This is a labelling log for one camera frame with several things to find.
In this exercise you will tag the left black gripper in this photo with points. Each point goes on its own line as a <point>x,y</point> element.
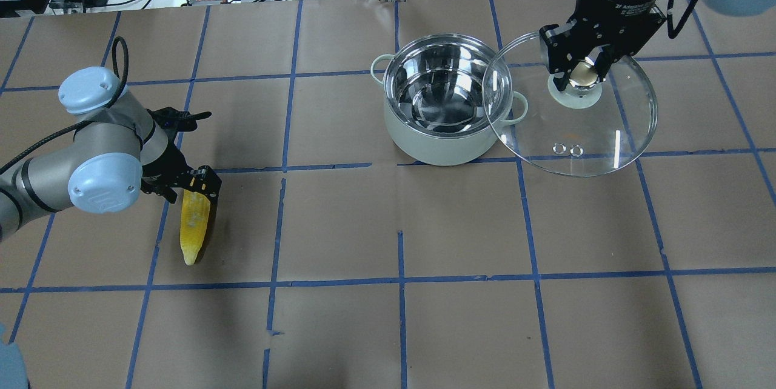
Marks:
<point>170,165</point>

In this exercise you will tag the yellow corn cob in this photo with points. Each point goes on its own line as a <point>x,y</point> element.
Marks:
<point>193,225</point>

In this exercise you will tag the glass pot lid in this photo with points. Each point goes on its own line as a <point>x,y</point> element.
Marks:
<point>593,127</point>

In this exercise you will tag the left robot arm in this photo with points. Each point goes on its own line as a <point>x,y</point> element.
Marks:
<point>115,151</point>

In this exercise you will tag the brown paper table cover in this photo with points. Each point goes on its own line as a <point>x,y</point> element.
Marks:
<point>337,262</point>

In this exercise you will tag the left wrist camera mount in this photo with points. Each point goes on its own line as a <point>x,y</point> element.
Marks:
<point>174,121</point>

